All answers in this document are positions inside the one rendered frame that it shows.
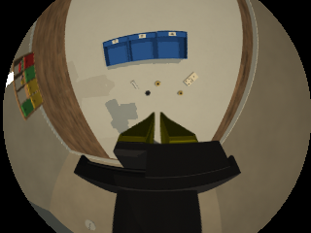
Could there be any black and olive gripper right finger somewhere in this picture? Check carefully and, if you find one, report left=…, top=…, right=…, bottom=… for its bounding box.
left=160, top=112, right=198, bottom=144

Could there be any white domino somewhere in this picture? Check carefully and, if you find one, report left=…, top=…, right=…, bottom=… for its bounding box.
left=184, top=72, right=198, bottom=85

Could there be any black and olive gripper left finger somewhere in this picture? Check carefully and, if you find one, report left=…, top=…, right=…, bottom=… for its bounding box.
left=117, top=112, right=155, bottom=144

